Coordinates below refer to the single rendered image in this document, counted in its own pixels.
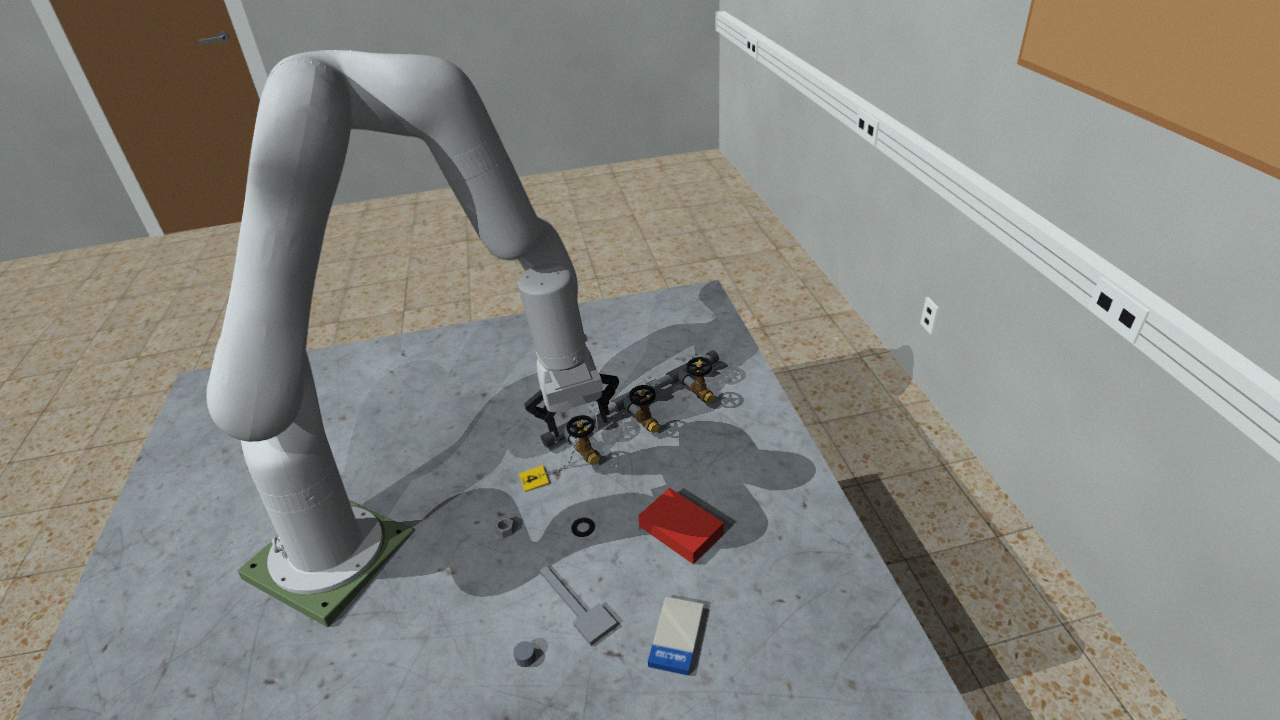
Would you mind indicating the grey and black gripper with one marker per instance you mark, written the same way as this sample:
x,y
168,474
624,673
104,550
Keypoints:
x,y
547,413

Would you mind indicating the grey cylinder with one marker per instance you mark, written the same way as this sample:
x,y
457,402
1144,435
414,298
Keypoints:
x,y
524,654

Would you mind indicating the dark red rectangular block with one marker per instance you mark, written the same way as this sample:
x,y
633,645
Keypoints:
x,y
681,525

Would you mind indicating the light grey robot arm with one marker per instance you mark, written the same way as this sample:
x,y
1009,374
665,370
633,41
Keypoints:
x,y
255,390

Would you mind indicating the yellow tag on silver chain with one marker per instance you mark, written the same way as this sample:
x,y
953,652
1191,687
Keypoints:
x,y
536,477

